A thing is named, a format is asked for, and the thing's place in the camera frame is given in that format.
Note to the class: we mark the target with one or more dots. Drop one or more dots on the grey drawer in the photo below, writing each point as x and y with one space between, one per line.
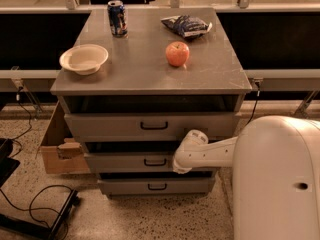
155 183
103 127
131 156

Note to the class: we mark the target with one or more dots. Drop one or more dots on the cardboard box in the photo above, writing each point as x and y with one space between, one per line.
60 152

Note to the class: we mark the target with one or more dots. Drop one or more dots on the black stand base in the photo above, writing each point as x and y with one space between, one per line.
39 230

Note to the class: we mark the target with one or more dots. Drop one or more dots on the white bowl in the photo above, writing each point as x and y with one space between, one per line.
84 59

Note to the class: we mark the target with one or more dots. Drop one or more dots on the grey top drawer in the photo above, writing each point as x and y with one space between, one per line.
103 127

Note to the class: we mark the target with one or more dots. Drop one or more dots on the blue soda can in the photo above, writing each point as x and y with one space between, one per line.
117 18

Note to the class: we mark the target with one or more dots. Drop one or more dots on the grey bottom drawer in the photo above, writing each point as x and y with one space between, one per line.
155 183

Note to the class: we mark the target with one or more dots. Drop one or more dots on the grey drawer cabinet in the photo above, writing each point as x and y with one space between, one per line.
137 78

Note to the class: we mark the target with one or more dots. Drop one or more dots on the blue chip bag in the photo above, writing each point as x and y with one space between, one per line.
186 26

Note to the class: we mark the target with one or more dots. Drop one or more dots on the red apple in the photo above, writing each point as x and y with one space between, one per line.
177 53

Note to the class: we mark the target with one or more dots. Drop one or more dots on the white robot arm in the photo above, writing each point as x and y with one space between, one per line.
276 176

